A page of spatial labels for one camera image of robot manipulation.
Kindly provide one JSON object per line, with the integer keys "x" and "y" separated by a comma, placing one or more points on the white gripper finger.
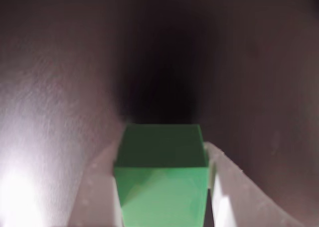
{"x": 99, "y": 192}
{"x": 244, "y": 194}

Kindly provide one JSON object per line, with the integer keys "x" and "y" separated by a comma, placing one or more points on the green cube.
{"x": 162, "y": 182}

